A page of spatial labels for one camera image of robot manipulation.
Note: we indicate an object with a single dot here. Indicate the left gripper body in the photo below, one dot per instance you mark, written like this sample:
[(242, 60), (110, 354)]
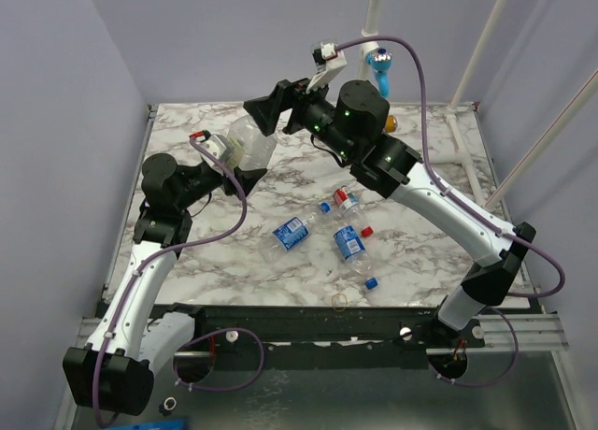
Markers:
[(207, 182)]

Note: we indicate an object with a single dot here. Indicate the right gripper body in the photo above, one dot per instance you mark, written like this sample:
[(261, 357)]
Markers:
[(290, 106)]

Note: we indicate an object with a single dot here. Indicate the large clear juice bottle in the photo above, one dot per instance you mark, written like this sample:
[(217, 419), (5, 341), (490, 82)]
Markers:
[(249, 151)]

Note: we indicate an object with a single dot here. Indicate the blue label bottle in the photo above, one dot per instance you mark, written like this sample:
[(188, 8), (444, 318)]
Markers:
[(301, 225), (355, 256)]

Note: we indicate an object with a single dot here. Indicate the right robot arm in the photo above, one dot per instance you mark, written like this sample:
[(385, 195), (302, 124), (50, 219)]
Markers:
[(353, 129)]

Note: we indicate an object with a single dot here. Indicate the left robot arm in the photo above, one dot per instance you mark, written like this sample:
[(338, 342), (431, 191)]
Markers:
[(116, 368)]

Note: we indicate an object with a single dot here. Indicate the red label bottle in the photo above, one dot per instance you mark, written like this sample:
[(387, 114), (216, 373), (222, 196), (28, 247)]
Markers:
[(351, 211)]

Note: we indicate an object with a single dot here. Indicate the yellow brass faucet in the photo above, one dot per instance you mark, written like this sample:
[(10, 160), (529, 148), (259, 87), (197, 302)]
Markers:
[(391, 124)]

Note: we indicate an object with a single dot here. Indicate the blue faucet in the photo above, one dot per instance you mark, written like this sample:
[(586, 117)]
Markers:
[(380, 61)]

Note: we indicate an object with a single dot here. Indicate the rubber band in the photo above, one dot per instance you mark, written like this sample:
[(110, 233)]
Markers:
[(339, 302)]

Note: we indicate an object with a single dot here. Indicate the blue box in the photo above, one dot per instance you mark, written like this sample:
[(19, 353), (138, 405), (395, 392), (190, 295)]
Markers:
[(171, 424)]

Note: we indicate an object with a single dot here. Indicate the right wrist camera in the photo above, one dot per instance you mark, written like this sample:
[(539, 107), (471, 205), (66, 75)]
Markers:
[(329, 62)]

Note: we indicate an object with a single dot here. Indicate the white PVC pipe frame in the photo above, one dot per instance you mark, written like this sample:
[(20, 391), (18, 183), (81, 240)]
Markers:
[(461, 155)]

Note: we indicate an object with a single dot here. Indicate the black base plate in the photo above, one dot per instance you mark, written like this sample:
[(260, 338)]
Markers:
[(295, 338)]

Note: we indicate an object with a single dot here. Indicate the aluminium rail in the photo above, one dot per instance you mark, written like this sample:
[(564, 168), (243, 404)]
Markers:
[(491, 334)]

